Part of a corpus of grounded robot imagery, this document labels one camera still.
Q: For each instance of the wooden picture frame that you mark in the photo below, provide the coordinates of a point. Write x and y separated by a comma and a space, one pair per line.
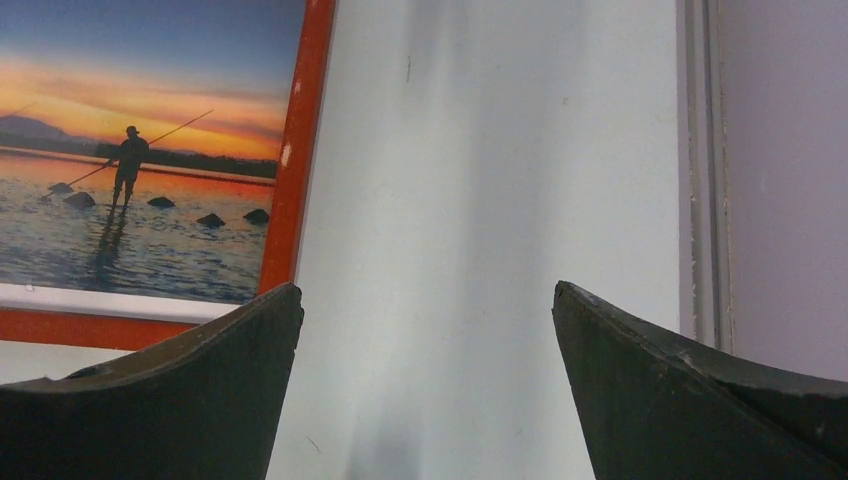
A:
281, 252

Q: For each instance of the sunset photo print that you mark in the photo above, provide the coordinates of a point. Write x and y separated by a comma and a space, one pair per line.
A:
132, 166

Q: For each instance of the right aluminium corner post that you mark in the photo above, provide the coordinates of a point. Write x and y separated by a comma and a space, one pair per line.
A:
706, 286

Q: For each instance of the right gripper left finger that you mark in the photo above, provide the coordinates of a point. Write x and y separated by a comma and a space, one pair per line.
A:
204, 404

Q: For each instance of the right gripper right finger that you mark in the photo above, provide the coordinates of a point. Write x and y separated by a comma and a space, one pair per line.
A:
654, 404

